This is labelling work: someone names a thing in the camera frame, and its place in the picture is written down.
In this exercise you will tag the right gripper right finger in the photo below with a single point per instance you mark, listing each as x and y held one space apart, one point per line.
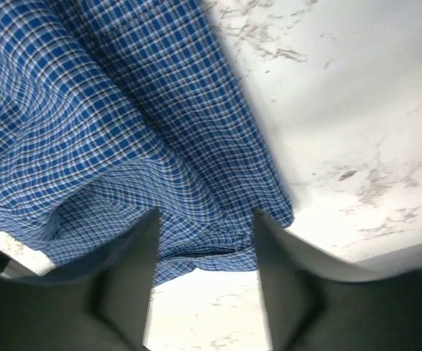
315 301

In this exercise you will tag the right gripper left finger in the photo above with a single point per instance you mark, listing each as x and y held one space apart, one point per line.
97 302

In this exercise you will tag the blue checkered long sleeve shirt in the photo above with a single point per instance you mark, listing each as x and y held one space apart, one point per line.
111 108

